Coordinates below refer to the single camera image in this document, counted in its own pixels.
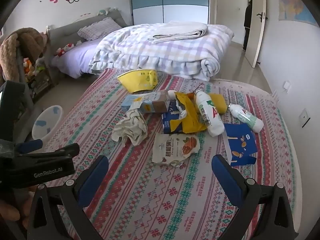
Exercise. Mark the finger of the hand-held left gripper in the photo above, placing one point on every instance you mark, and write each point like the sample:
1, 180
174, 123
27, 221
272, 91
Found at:
30, 145
62, 151

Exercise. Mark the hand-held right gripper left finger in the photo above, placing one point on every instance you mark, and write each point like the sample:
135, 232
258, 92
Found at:
93, 175

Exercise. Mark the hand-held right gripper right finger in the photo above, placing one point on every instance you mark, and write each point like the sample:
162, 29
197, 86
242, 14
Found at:
225, 175

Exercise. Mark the white round trash bin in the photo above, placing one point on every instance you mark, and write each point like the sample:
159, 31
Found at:
46, 122

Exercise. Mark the large white plastic bottle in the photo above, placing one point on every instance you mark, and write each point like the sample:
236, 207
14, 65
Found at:
208, 116

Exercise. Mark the person's left hand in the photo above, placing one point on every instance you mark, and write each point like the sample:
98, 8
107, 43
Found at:
10, 210

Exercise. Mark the blue flat snack box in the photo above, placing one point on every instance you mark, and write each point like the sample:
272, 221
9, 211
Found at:
241, 142

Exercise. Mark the white nut snack packet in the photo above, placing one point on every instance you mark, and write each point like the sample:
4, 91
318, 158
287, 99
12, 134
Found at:
175, 147

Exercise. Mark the crumpled white tissue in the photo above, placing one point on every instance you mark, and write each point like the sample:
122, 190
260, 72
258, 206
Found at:
132, 127

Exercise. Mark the small white plastic bottle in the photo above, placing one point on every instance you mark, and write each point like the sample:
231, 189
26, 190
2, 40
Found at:
246, 117

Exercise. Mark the wooden toy crate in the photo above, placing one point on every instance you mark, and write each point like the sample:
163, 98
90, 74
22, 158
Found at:
42, 82

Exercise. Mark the yellow crumpled wrapper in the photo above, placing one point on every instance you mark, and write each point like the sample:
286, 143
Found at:
191, 116

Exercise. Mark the yellow sponge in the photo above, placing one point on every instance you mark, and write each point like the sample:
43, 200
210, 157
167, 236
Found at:
221, 103

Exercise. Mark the pile of plush toys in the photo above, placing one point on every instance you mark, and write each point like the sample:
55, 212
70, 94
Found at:
32, 66

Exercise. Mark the light blue brown milk carton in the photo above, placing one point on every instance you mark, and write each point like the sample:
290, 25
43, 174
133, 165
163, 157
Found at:
150, 102

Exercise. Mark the lavender bed sheet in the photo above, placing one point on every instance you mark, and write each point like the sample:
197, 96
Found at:
77, 60

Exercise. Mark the tiny white bottle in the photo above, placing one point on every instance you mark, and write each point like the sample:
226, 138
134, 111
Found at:
171, 94

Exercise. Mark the red white cat plush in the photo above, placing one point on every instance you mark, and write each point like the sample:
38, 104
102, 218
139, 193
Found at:
63, 50

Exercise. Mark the yellow paper cup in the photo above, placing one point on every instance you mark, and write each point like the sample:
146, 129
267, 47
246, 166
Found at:
137, 80

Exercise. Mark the brown fleece robe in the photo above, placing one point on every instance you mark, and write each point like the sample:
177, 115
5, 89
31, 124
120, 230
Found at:
22, 40

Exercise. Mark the grey padded headboard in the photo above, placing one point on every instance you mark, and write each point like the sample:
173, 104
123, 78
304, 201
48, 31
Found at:
65, 28

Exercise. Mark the plaid ruffled pillow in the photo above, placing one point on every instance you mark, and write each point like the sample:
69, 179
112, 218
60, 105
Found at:
100, 28

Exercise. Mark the plaid ruffled blanket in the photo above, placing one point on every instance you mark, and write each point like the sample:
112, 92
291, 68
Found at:
162, 52

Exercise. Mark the small plush on headboard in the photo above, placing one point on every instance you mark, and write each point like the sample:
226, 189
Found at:
103, 11

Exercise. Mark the folded white towel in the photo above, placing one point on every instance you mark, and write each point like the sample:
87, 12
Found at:
180, 31

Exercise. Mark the white door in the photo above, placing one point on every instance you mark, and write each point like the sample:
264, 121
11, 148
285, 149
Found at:
257, 22

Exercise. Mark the white blue wardrobe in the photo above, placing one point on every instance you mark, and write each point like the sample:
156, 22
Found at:
170, 2

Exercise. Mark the white wall socket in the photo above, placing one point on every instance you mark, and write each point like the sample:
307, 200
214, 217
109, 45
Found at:
305, 118
287, 86

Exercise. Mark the wall map poster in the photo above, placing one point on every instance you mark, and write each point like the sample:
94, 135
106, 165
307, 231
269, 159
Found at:
292, 2

